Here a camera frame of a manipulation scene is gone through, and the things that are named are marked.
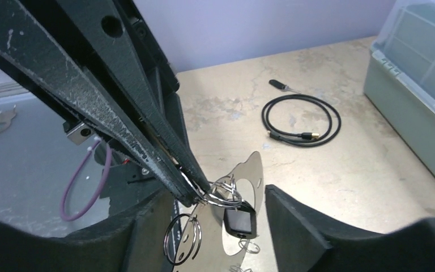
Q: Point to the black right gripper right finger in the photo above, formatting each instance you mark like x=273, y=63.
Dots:
x=305, y=239

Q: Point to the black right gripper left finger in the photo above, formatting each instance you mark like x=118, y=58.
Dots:
x=128, y=241

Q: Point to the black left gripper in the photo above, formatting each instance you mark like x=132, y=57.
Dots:
x=97, y=63

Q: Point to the metal keyring plate with keys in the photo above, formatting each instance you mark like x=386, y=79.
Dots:
x=218, y=233

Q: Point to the green clear-lid storage box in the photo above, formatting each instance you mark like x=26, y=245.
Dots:
x=400, y=80

